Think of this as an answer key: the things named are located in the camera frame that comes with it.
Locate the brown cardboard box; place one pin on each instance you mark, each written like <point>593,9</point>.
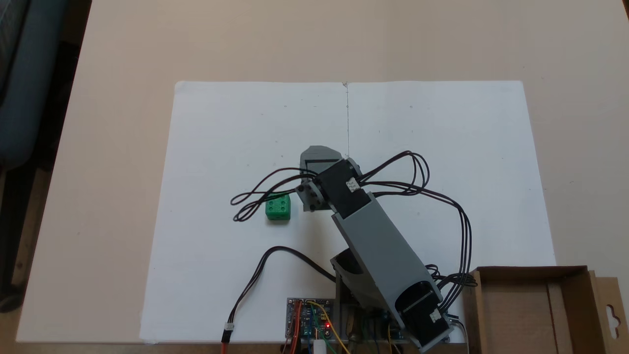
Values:
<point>530,309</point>

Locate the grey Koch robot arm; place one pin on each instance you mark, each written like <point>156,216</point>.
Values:
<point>378,246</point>

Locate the white cylindrical plug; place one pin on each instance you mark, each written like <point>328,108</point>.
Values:
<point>319,347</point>

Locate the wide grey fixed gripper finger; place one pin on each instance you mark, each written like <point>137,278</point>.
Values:
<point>320,152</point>

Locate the white paper sheet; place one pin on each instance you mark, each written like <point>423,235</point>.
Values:
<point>491,147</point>
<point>221,123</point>

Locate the green die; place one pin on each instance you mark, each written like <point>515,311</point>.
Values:
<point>278,207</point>

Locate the dark blue chair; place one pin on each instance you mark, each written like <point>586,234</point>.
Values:
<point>29,88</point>

